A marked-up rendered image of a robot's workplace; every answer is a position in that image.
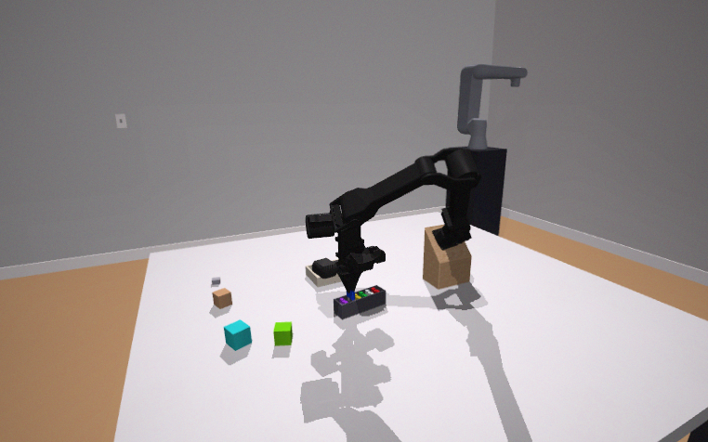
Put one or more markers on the small green cube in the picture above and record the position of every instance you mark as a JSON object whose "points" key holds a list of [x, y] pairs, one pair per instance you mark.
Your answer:
{"points": [[283, 333]]}

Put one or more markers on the cyan cube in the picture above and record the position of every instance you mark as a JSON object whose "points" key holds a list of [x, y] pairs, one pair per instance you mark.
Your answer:
{"points": [[238, 335]]}

